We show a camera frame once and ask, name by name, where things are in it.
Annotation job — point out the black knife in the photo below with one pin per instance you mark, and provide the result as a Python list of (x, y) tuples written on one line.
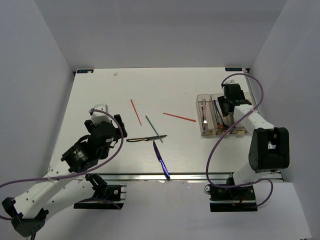
[(146, 139)]

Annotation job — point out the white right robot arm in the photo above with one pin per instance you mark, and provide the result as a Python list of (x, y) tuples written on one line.
[(269, 149)]

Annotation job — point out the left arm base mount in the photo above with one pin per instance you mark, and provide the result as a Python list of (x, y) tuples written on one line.
[(106, 196)]

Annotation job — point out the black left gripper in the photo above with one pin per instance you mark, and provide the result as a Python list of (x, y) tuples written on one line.
[(118, 133)]

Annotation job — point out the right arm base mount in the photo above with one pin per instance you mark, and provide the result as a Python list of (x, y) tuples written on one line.
[(229, 200)]

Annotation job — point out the black spoon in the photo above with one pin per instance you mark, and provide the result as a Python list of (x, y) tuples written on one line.
[(224, 126)]

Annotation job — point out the pink handled fork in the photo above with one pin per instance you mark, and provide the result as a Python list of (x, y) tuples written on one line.
[(204, 112)]

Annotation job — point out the teal chopstick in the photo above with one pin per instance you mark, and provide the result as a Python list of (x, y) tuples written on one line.
[(154, 129)]

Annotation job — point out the orange chopstick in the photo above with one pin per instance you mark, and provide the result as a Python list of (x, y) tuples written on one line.
[(136, 112), (180, 117)]

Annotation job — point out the clear plastic bin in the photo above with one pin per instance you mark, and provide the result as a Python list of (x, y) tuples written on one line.
[(214, 128), (199, 97), (248, 97), (239, 128)]

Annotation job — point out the blue iridescent knife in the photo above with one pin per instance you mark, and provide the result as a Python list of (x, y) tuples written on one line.
[(158, 155)]

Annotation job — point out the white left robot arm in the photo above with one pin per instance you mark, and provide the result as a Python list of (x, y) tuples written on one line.
[(70, 181)]

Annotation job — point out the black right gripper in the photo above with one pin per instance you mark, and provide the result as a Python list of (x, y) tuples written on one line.
[(222, 100)]

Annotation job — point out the rainbow spoon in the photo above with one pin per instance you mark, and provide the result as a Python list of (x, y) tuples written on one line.
[(217, 116)]

